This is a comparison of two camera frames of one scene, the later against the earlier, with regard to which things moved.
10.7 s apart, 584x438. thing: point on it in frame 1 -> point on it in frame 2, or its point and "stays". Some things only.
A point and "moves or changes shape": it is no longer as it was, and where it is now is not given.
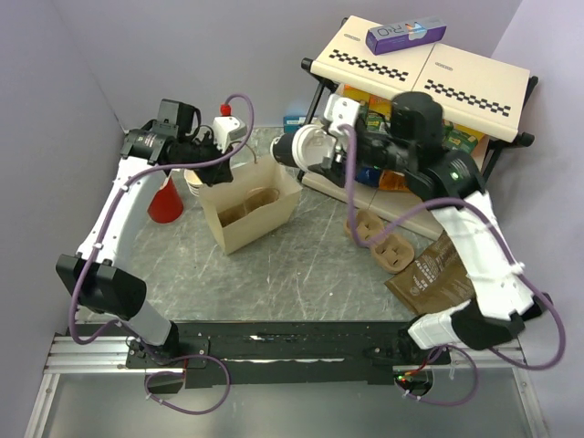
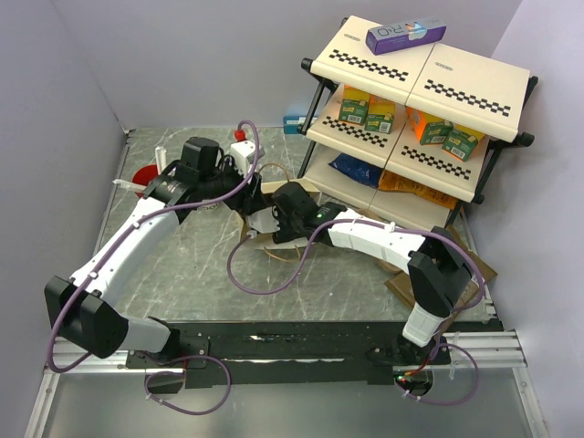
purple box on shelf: x=406 y=36 stays
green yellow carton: x=375 y=106 stays
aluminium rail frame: x=69 y=356 stays
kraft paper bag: x=261 y=197 moves or changes shape
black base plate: x=285 y=353 stays
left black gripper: x=218 y=173 -> x=248 y=198
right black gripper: x=333 y=173 -> x=286 y=233
